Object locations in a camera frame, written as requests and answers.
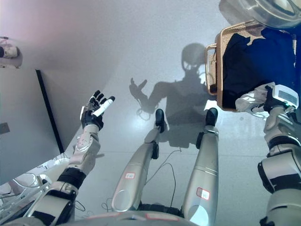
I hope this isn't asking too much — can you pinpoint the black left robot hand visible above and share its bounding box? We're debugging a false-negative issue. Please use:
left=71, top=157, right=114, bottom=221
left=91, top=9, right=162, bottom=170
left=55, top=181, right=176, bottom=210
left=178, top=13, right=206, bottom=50
left=79, top=90, right=116, bottom=131

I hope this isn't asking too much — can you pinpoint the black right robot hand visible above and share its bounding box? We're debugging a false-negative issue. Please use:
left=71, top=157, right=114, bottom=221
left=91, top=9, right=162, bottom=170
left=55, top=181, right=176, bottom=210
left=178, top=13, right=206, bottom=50
left=263, top=83, right=300, bottom=114

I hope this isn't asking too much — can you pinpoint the white garment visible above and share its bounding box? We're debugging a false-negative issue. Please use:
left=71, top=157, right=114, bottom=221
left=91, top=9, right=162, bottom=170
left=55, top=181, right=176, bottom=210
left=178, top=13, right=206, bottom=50
left=235, top=82, right=276, bottom=114

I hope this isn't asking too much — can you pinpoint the tan wicker laundry basket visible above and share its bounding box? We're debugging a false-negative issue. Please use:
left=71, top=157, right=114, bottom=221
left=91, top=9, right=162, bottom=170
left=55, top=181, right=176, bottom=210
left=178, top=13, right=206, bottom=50
left=204, top=20, right=298, bottom=112

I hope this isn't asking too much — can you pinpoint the round glass washing machine door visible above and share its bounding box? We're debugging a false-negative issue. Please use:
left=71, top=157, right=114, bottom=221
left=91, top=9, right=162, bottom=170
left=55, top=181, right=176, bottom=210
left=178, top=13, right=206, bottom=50
left=218, top=0, right=301, bottom=30

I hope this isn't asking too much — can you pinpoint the black garment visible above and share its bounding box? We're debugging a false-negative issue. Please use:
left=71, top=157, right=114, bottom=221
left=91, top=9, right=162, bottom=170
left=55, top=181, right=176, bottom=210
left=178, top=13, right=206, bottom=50
left=222, top=28, right=297, bottom=109

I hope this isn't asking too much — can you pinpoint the silver left robot leg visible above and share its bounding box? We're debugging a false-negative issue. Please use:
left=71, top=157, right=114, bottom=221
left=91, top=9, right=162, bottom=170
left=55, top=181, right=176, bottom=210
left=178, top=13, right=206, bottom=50
left=111, top=108, right=166, bottom=213

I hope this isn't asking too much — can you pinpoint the grey robot torso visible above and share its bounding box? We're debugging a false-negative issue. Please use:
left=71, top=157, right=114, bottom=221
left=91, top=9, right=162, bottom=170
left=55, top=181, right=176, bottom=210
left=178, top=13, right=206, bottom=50
left=72, top=209, right=193, bottom=226

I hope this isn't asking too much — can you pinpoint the white cable bundle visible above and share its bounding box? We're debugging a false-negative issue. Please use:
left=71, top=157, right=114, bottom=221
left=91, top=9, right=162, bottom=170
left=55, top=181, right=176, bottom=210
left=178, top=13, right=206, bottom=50
left=0, top=154, right=70, bottom=212

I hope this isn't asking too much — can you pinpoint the thin black floor cable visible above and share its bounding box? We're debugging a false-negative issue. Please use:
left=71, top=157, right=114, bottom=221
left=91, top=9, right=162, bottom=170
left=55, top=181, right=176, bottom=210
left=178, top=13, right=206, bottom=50
left=101, top=148, right=182, bottom=212

